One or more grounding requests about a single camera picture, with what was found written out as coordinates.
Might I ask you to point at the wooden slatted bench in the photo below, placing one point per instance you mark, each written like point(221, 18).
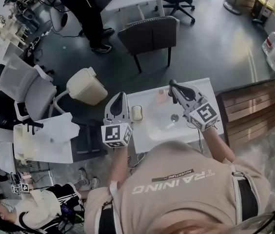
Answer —
point(249, 111)

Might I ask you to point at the black sink faucet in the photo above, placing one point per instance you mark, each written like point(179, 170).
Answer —
point(172, 82)

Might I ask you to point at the black bin yellow top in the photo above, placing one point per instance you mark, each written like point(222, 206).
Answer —
point(261, 11)

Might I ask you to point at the dark upholstered chair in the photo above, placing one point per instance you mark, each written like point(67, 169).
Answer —
point(149, 35)

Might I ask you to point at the pink bottle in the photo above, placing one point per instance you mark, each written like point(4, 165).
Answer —
point(161, 97)

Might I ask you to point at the person's right forearm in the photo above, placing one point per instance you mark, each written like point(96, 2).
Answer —
point(215, 145)

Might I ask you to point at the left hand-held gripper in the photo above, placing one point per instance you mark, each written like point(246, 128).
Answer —
point(113, 134)

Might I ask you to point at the white plastic sheet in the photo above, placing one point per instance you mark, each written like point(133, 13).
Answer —
point(62, 125)

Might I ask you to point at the grey fan base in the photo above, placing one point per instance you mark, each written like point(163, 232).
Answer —
point(232, 5)

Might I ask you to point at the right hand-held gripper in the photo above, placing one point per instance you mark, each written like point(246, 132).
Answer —
point(204, 116)

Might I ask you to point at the white ceramic sink basin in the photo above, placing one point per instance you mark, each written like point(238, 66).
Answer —
point(147, 140)

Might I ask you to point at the small cream plastic tray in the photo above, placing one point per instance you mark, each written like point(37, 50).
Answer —
point(137, 120)

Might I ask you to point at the black sink stand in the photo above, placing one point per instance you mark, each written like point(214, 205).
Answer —
point(88, 140)

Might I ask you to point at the white sink with bucket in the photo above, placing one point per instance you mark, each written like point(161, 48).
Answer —
point(54, 152)

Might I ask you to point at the beige trash bin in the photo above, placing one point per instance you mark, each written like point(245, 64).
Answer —
point(86, 86)

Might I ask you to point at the grey office chair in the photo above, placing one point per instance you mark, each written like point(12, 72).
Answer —
point(35, 89)

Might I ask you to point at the person's beige sweatshirt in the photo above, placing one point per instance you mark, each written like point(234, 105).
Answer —
point(176, 203)

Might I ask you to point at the person's left forearm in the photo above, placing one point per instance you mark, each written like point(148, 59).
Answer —
point(119, 164)

